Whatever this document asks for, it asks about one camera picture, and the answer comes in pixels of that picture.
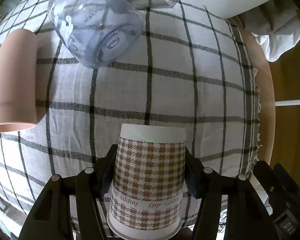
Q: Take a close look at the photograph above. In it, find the pink paper cup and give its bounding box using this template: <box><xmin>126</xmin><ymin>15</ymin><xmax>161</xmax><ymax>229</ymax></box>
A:
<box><xmin>0</xmin><ymin>29</ymin><xmax>38</xmax><ymax>133</ymax></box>

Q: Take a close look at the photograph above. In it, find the houndstooth paper cup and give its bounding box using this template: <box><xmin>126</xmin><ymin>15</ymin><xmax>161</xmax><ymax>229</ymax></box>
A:
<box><xmin>107</xmin><ymin>124</ymin><xmax>186</xmax><ymax>239</ymax></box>

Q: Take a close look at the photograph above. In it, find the clear bluish plastic cup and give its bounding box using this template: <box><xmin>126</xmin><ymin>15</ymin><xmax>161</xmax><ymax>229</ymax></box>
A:
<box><xmin>47</xmin><ymin>0</ymin><xmax>143</xmax><ymax>69</ymax></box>

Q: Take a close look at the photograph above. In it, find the grey curtain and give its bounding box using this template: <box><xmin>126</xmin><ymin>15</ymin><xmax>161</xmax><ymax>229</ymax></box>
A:
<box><xmin>239</xmin><ymin>0</ymin><xmax>300</xmax><ymax>62</ymax></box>

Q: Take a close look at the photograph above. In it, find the checkered white tablecloth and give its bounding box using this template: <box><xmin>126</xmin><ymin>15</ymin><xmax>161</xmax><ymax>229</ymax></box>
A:
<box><xmin>0</xmin><ymin>0</ymin><xmax>259</xmax><ymax>216</ymax></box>

